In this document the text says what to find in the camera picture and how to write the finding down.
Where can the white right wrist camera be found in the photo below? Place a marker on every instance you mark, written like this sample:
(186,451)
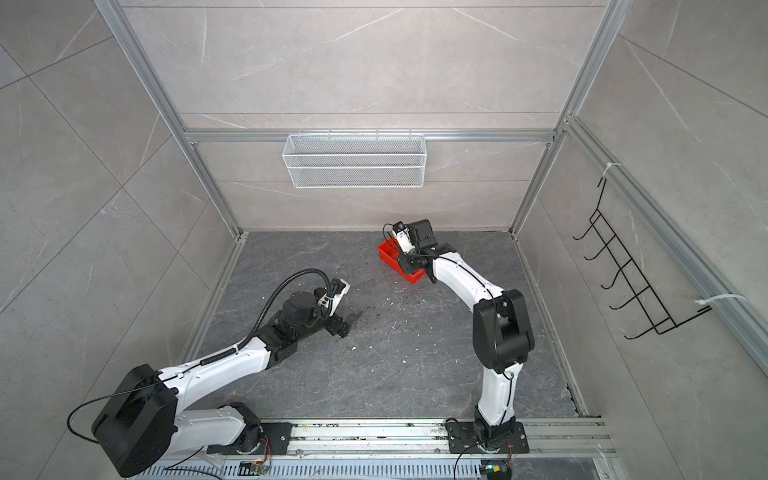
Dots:
(401,233)

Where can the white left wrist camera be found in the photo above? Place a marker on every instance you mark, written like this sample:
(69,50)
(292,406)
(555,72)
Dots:
(330,301)

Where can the white cable tie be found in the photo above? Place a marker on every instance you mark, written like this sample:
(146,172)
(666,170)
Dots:
(719,297)

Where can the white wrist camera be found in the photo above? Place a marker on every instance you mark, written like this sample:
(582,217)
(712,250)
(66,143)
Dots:
(401,233)
(330,301)

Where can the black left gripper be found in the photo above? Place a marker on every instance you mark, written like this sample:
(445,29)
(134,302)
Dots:
(337,326)

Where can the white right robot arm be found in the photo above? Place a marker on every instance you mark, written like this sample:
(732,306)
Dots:
(502,336)

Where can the white wire mesh basket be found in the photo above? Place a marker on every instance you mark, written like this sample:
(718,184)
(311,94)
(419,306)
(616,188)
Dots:
(359,160)

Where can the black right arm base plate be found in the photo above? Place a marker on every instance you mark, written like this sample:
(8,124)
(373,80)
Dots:
(476,437)

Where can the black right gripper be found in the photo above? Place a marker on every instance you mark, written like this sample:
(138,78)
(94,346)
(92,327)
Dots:
(405,262)

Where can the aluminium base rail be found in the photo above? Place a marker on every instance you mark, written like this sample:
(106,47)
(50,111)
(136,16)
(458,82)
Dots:
(421,449)

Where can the black wire hook rack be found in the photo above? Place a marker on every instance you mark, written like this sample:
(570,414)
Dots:
(656,317)

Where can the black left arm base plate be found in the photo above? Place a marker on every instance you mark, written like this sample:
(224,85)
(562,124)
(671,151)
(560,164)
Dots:
(270,437)

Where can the red plastic bin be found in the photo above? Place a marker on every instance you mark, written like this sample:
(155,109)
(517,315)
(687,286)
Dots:
(389,255)

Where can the aluminium frame rail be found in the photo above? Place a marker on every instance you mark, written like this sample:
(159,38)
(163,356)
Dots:
(741,319)

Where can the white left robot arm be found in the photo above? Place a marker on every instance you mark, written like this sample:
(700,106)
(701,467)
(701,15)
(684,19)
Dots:
(149,414)

